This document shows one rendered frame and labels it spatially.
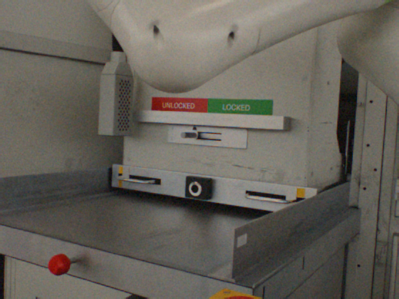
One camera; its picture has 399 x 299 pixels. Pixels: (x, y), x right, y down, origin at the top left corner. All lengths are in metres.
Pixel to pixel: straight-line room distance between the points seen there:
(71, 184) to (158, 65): 0.68
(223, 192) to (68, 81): 0.54
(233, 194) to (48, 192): 0.41
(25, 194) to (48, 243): 0.25
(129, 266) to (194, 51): 0.35
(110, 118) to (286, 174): 0.42
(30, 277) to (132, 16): 1.56
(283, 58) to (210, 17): 0.50
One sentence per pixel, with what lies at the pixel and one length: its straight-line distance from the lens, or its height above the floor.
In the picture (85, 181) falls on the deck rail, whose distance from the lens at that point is 1.15.
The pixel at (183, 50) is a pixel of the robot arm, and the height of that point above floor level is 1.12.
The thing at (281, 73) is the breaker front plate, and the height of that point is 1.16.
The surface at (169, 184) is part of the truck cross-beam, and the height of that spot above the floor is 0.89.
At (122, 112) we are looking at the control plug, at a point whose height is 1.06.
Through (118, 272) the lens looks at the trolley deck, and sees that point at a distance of 0.71.
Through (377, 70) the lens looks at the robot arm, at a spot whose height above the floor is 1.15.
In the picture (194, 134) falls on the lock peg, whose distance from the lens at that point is 1.05.
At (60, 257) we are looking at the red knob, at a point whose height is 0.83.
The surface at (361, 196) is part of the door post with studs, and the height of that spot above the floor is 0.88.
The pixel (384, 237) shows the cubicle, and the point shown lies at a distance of 1.23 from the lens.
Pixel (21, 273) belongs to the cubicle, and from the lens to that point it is 2.00.
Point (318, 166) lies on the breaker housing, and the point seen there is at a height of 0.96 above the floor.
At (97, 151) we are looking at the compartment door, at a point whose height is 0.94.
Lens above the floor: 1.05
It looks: 4 degrees down
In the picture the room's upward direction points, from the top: 3 degrees clockwise
